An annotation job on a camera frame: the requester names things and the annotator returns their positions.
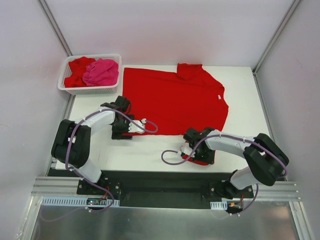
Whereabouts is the red t shirt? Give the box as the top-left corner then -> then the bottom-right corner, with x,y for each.
122,63 -> 229,136
64,56 -> 96,88

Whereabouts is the white plastic basket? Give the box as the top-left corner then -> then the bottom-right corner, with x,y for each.
57,53 -> 122,95

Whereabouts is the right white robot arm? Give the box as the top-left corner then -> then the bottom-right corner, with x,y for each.
181,127 -> 290,200

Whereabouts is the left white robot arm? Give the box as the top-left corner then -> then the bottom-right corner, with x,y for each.
51,96 -> 134,195

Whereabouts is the pink t shirt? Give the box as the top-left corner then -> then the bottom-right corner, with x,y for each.
82,58 -> 119,87

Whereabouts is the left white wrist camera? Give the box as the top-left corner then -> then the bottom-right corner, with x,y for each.
128,118 -> 147,134

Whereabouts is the right white cable duct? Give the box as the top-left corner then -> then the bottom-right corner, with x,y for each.
210,200 -> 228,211

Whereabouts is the white cable duct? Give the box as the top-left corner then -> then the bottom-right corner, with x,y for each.
41,196 -> 120,208
210,200 -> 228,211

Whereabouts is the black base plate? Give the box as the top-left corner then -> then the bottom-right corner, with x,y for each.
47,168 -> 260,208

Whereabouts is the left white cable duct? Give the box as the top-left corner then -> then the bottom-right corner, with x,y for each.
41,196 -> 120,208

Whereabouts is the left aluminium frame post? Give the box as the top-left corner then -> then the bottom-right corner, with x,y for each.
37,0 -> 73,57

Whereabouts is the aluminium frame post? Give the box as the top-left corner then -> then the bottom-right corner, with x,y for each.
37,0 -> 73,57
251,0 -> 302,75

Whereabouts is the right aluminium frame post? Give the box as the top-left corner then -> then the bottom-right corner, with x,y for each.
251,0 -> 302,75

